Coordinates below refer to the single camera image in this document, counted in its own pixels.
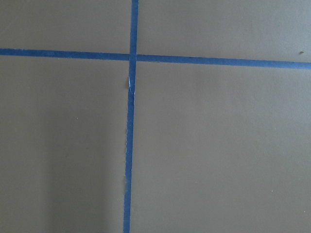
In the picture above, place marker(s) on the brown paper table cover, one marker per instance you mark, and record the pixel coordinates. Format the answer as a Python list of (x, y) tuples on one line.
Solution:
[(155, 116)]

